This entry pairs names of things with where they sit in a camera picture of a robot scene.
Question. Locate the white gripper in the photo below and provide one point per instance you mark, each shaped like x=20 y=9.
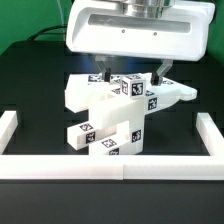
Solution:
x=159 y=29

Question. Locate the white tagged cube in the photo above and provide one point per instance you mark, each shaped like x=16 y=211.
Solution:
x=133 y=86

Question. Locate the white chair back frame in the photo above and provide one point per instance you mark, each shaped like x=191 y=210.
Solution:
x=105 y=97

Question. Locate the white chair seat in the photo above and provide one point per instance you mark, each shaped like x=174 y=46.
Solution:
x=136 y=128

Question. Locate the white marker base plate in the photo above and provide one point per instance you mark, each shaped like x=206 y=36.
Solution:
x=76 y=81

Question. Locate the white right fence rail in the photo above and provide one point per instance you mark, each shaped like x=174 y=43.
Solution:
x=210 y=135

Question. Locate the white fence rail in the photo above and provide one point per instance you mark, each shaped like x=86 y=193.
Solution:
x=210 y=135
x=111 y=167
x=8 y=124

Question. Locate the white left fence rail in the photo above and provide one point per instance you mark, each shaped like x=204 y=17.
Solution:
x=8 y=124

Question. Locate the white front fence rail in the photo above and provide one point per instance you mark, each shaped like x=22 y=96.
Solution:
x=111 y=167

